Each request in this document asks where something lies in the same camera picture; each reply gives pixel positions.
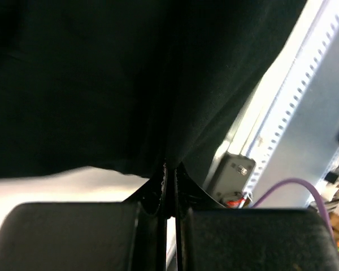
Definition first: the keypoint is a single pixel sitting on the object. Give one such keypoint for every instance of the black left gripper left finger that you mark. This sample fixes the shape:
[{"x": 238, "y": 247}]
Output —
[{"x": 130, "y": 235}]

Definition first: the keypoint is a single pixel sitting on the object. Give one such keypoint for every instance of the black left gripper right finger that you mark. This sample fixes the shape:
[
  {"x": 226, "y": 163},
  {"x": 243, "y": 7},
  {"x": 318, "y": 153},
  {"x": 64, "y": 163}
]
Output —
[{"x": 212, "y": 237}]

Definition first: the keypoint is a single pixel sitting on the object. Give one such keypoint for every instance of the black t-shirt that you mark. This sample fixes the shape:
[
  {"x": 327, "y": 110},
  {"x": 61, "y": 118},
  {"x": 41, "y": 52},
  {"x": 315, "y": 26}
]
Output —
[{"x": 129, "y": 85}]

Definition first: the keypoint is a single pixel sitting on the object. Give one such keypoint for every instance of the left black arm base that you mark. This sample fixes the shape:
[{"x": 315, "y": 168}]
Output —
[{"x": 229, "y": 179}]

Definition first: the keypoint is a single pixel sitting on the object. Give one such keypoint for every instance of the aluminium mounting rail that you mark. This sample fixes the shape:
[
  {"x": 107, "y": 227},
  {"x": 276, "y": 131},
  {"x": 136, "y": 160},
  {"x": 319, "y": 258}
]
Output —
[{"x": 242, "y": 131}]

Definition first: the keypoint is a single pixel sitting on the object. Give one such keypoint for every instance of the slotted white cable duct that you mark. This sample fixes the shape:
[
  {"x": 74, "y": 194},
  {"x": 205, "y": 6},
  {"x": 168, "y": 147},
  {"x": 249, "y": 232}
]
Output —
[{"x": 299, "y": 136}]

